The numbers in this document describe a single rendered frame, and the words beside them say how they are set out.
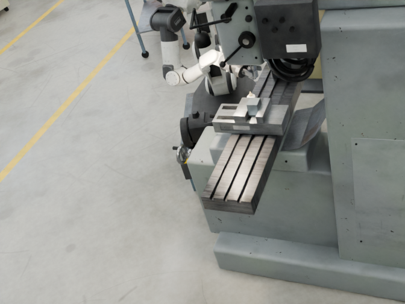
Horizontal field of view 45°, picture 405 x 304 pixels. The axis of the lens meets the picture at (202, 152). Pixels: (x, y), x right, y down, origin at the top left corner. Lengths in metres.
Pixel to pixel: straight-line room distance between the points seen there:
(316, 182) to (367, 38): 0.86
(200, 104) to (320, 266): 1.37
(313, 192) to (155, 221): 1.35
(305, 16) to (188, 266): 1.91
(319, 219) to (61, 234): 1.92
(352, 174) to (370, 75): 0.53
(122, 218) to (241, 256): 1.09
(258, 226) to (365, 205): 0.70
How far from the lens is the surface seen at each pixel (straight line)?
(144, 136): 4.28
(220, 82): 3.23
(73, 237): 3.68
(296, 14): 1.71
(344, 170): 2.28
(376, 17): 1.90
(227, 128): 2.41
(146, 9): 5.82
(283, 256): 2.82
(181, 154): 2.86
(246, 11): 2.07
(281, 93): 2.62
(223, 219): 2.91
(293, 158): 2.38
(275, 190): 2.59
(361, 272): 2.74
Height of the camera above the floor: 2.43
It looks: 38 degrees down
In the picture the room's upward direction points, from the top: 17 degrees counter-clockwise
